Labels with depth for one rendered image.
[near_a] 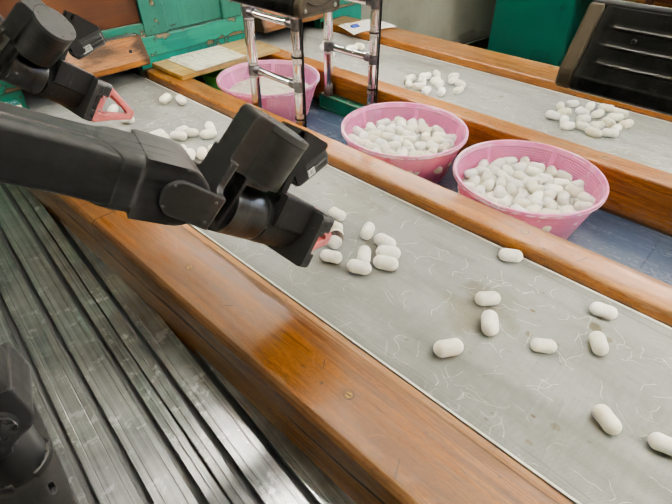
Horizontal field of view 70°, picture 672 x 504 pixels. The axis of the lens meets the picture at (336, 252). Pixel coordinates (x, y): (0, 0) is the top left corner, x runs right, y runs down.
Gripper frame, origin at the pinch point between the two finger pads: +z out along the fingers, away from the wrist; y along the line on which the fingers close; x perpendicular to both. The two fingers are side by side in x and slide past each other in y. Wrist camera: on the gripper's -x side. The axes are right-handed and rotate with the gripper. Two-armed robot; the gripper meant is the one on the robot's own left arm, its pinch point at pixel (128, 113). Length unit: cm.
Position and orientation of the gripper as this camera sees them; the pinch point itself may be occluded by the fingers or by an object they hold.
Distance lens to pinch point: 95.9
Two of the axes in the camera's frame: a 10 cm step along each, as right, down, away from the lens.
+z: 5.5, 1.5, 8.2
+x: -4.4, 8.9, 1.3
